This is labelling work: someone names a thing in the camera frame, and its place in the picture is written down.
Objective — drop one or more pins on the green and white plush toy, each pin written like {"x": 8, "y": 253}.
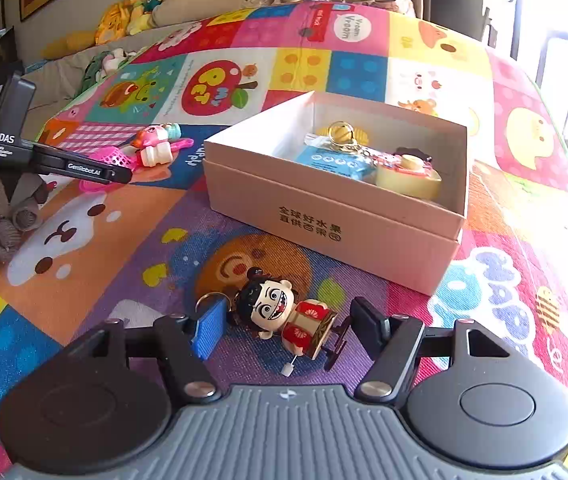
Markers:
{"x": 106, "y": 67}

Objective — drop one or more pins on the pink pig figurine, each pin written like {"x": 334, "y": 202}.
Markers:
{"x": 148, "y": 136}

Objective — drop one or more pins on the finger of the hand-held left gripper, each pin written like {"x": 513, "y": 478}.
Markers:
{"x": 88, "y": 167}

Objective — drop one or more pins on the yellow duck plush toy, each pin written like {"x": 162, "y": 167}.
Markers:
{"x": 136, "y": 12}

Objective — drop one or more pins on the yellow toy with brown lid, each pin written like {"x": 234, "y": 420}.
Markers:
{"x": 409, "y": 182}

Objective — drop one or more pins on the pale pink cardboard box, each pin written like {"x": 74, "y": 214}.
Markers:
{"x": 339, "y": 240}

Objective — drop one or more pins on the small white toy bottle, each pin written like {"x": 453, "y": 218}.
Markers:
{"x": 153, "y": 155}

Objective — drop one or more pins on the small teal toy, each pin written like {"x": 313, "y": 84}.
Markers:
{"x": 172, "y": 131}

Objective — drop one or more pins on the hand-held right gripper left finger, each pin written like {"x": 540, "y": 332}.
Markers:
{"x": 211, "y": 327}

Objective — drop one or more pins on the yellow long plush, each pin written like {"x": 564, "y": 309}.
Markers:
{"x": 71, "y": 44}

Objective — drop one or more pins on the colourful printed play mat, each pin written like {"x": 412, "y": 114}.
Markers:
{"x": 128, "y": 270}

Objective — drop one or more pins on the yellow striped plush toy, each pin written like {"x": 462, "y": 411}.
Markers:
{"x": 111, "y": 25}

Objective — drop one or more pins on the pink toy strainer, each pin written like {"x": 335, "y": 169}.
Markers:
{"x": 113, "y": 156}

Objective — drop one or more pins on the person's left hand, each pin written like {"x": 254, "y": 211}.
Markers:
{"x": 18, "y": 205}

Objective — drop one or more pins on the blue and white tissue packet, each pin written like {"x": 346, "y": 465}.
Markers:
{"x": 329, "y": 162}

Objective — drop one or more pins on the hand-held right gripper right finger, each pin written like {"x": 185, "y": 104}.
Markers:
{"x": 369, "y": 322}

